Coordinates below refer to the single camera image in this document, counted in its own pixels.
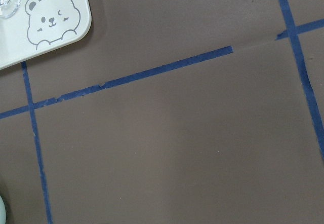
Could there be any cream bear serving tray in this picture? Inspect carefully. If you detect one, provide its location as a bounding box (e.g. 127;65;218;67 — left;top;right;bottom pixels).
1;0;91;69

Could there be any green bowl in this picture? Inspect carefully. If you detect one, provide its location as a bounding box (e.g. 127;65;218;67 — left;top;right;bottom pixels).
0;196;7;224

